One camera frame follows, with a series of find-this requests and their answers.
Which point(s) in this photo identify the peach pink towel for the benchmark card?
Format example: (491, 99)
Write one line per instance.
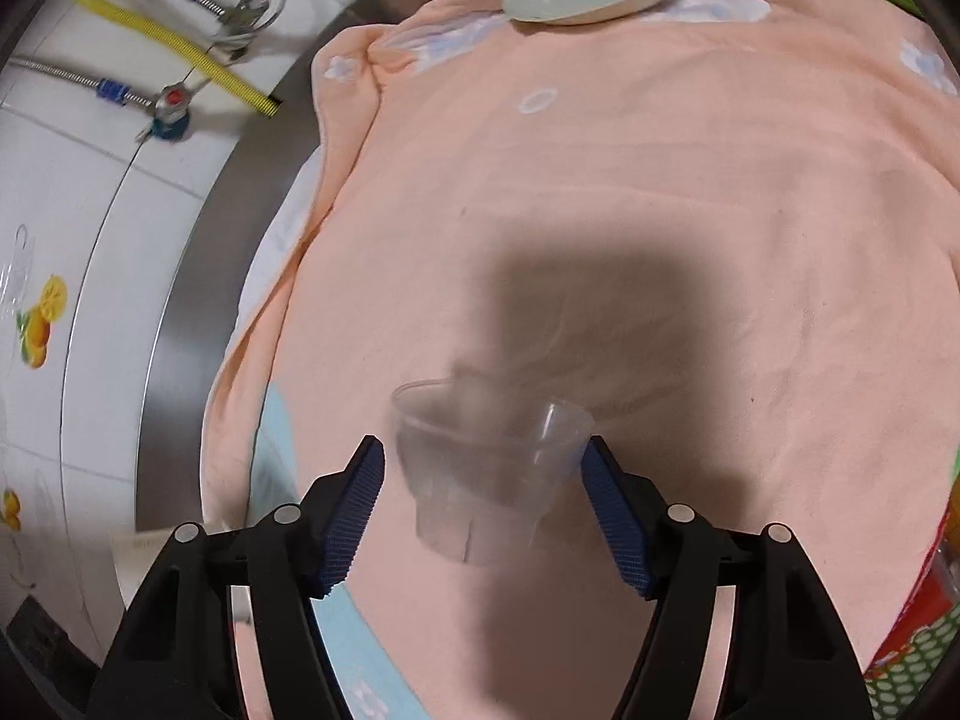
(728, 229)

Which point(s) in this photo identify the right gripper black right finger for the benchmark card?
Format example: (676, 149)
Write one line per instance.
(788, 655)

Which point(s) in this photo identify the green mesh trash basket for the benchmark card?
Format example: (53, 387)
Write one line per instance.
(927, 625)

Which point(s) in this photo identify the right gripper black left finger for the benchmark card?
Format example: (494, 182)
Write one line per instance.
(175, 654)

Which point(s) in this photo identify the clear plastic cup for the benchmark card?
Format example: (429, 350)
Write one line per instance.
(484, 462)

